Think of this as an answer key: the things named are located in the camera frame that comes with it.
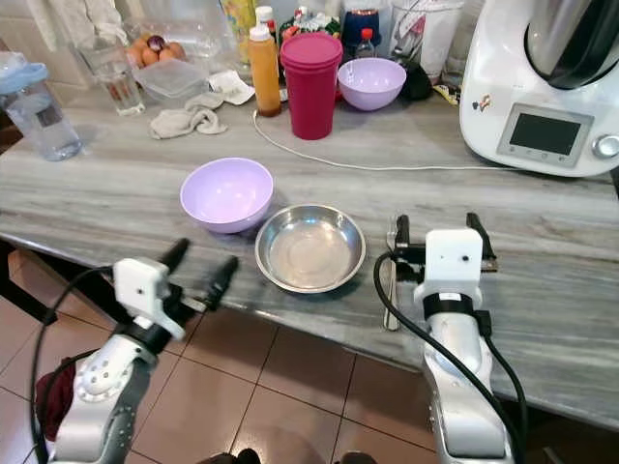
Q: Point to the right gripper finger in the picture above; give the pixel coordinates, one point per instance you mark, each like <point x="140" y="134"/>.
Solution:
<point x="402" y="234"/>
<point x="477" y="228"/>

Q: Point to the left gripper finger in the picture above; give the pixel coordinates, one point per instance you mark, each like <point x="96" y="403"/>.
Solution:
<point x="175" y="253"/>
<point x="222" y="278"/>

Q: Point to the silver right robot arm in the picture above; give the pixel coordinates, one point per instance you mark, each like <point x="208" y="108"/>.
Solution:
<point x="469" y="387"/>

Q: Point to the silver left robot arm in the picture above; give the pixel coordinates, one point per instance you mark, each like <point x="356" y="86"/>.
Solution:
<point x="102" y="387"/>

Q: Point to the silver metal fork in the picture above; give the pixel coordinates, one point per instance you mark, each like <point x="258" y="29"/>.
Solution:
<point x="391" y="300"/>

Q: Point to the large lilac plastic bowl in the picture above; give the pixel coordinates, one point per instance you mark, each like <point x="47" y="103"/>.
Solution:
<point x="227" y="193"/>

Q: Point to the shallow steel dish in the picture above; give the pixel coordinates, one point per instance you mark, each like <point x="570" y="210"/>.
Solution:
<point x="310" y="248"/>

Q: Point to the crumpled grey cloth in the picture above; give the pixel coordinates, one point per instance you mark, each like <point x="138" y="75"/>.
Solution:
<point x="189" y="120"/>

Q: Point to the small black object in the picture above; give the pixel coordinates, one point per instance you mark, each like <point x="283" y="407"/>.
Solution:
<point x="418" y="82"/>

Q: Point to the white kitchen cooking machine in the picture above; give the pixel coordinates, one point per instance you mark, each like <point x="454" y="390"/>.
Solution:
<point x="513" y="77"/>

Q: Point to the small lilac plastic bowl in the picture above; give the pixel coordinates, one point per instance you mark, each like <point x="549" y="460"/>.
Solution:
<point x="370" y="82"/>

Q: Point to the dark red cloth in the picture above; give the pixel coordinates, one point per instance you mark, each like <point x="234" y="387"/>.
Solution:
<point x="55" y="401"/>

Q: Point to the magenta plastic tumbler with lid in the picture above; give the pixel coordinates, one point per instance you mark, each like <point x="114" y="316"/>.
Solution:
<point x="310" y="92"/>

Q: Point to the clear jug with blue lid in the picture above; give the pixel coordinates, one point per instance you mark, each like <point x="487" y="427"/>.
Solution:
<point x="44" y="116"/>

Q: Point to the clear plastic food container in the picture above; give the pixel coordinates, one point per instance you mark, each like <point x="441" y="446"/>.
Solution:
<point x="171" y="80"/>

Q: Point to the white crumpled cloth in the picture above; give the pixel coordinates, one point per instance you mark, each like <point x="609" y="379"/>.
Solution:
<point x="232" y="87"/>

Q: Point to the clear drinking glass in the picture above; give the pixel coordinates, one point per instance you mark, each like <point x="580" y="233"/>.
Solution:
<point x="116" y="82"/>

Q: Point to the small bottle with red cap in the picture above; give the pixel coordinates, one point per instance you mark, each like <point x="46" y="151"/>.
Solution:
<point x="365" y="43"/>

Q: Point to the orange bottle with white cap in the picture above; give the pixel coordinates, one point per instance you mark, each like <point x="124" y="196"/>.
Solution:
<point x="264" y="77"/>

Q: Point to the bowl of brown eggs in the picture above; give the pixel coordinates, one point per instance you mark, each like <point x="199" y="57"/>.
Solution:
<point x="155" y="48"/>

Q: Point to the clear plastic measuring jug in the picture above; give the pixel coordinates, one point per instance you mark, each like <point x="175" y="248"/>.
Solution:
<point x="424" y="29"/>

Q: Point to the dark blue mug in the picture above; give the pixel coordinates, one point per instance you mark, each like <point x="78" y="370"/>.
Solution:
<point x="361" y="24"/>

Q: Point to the hanging beige towel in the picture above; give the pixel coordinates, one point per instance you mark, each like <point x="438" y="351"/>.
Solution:
<point x="87" y="17"/>

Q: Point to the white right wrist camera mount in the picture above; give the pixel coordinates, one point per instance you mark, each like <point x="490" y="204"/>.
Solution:
<point x="450" y="263"/>

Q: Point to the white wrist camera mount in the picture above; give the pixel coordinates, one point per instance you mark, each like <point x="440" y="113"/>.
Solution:
<point x="450" y="263"/>
<point x="140" y="288"/>

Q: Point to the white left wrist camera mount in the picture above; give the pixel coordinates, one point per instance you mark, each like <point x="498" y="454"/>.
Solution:
<point x="140" y="288"/>

